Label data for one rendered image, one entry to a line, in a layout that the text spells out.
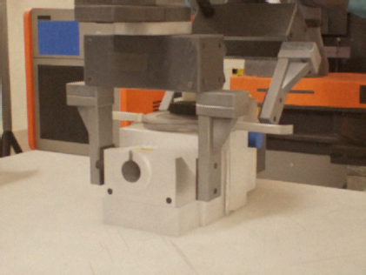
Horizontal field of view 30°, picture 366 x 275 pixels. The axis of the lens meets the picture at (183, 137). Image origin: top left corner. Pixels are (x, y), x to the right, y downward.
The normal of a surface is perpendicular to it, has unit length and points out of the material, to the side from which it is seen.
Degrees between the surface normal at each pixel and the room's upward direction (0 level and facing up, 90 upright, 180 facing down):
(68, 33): 90
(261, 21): 50
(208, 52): 90
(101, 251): 0
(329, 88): 90
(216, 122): 90
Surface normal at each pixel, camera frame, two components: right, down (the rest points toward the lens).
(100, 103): 0.86, 0.09
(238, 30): -0.39, -0.52
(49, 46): -0.51, 0.15
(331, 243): 0.00, -0.99
